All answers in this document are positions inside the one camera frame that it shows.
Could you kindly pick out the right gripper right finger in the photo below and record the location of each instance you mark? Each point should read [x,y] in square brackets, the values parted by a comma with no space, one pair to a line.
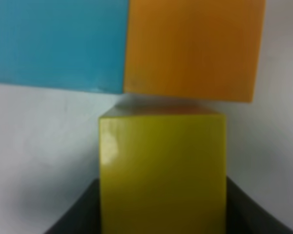
[245,216]

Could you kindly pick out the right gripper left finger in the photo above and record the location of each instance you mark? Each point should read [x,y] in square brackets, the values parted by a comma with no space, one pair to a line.
[84,217]

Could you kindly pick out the yellow cube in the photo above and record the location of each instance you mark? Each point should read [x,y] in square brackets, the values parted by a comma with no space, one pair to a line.
[163,170]

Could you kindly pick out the orange cube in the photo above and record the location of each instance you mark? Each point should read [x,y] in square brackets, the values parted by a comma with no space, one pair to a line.
[201,49]

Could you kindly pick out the blue cube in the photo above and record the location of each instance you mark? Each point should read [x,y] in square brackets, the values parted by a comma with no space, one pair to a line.
[68,44]

